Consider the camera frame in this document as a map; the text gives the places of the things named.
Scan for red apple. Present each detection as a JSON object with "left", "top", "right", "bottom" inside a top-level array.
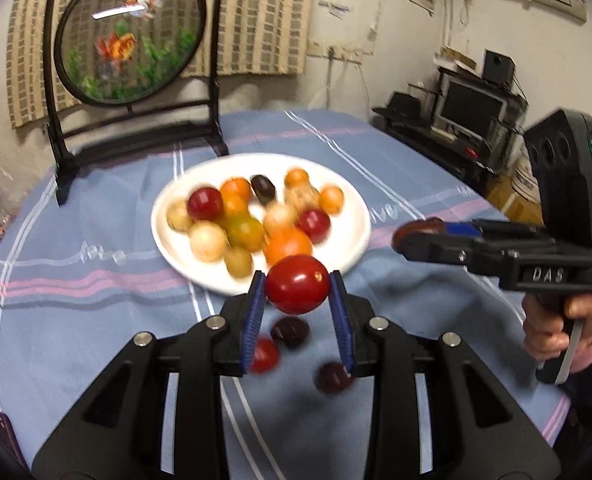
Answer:
[{"left": 297, "top": 209, "right": 332, "bottom": 243}]

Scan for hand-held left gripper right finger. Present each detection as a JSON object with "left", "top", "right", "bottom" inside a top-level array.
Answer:
[{"left": 328, "top": 270, "right": 562, "bottom": 480}]

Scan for blue striped tablecloth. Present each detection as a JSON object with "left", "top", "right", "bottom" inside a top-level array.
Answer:
[{"left": 0, "top": 107, "right": 572, "bottom": 480}]

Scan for small cream round fruit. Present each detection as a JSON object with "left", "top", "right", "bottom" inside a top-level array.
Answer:
[{"left": 189, "top": 221, "right": 229, "bottom": 262}]

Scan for small red tomato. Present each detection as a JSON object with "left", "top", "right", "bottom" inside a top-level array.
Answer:
[
  {"left": 265, "top": 254, "right": 332, "bottom": 316},
  {"left": 248, "top": 337, "right": 280, "bottom": 374}
]

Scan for white plate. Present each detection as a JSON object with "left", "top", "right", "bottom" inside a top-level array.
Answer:
[{"left": 150, "top": 152, "right": 372, "bottom": 296}]

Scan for white bucket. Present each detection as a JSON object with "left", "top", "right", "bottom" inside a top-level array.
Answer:
[{"left": 511, "top": 162, "right": 544, "bottom": 206}]

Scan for person's right hand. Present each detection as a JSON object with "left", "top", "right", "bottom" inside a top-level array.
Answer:
[{"left": 522, "top": 289, "right": 592, "bottom": 362}]

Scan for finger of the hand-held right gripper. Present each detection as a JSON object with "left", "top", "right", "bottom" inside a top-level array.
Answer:
[
  {"left": 443, "top": 218, "right": 553, "bottom": 251},
  {"left": 392, "top": 232, "right": 508, "bottom": 277}
]

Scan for white power strip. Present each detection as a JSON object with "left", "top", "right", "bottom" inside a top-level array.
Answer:
[{"left": 308, "top": 42, "right": 377, "bottom": 64}]

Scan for checked beige curtain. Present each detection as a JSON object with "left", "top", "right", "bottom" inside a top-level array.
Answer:
[{"left": 6, "top": 0, "right": 318, "bottom": 130}]

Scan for green yellow tomato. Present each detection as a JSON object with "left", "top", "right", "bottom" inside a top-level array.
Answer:
[{"left": 226, "top": 214, "right": 267, "bottom": 252}]

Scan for small yellow green fruit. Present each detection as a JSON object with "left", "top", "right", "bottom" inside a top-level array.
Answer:
[{"left": 223, "top": 246, "right": 253, "bottom": 278}]

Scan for black speaker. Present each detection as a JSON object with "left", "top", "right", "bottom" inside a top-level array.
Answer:
[{"left": 483, "top": 49, "right": 517, "bottom": 83}]

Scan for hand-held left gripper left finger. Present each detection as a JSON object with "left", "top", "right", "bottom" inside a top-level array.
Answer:
[{"left": 31, "top": 270, "right": 267, "bottom": 480}]

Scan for computer monitor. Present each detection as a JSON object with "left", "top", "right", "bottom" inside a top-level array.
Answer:
[{"left": 438, "top": 77, "right": 508, "bottom": 137}]

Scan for pale yellow round fruit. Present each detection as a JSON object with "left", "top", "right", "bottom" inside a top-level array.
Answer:
[{"left": 166, "top": 199, "right": 195, "bottom": 233}]

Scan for large bumpy mandarin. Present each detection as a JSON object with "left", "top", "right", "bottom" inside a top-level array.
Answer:
[{"left": 264, "top": 227, "right": 314, "bottom": 267}]

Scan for orange tomato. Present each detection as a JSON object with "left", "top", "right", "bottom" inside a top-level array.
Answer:
[
  {"left": 318, "top": 186, "right": 345, "bottom": 215},
  {"left": 283, "top": 168, "right": 310, "bottom": 190}
]

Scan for round embroidered screen black stand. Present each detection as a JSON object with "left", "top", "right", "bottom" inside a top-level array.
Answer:
[{"left": 43, "top": 0, "right": 230, "bottom": 206}]

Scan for dark purple passion fruit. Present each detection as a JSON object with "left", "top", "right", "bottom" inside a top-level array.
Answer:
[{"left": 250, "top": 174, "right": 277, "bottom": 206}]

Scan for dark purple plum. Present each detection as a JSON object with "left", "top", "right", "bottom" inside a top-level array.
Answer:
[{"left": 270, "top": 316, "right": 311, "bottom": 350}]

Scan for dark red plum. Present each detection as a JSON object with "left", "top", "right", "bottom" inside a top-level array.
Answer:
[{"left": 316, "top": 361, "right": 355, "bottom": 395}]

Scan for brown date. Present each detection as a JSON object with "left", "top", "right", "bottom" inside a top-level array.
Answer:
[{"left": 395, "top": 216, "right": 447, "bottom": 241}]

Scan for black hat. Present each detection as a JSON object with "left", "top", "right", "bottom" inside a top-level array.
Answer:
[{"left": 373, "top": 91, "right": 423, "bottom": 121}]

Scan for purple streaked pepino melon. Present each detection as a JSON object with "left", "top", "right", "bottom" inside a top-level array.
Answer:
[{"left": 283, "top": 185, "right": 322, "bottom": 211}]

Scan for small mandarin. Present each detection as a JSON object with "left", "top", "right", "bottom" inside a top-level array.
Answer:
[{"left": 219, "top": 177, "right": 253, "bottom": 202}]

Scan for smooth orange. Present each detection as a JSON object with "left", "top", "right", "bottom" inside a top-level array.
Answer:
[{"left": 222, "top": 195, "right": 249, "bottom": 218}]

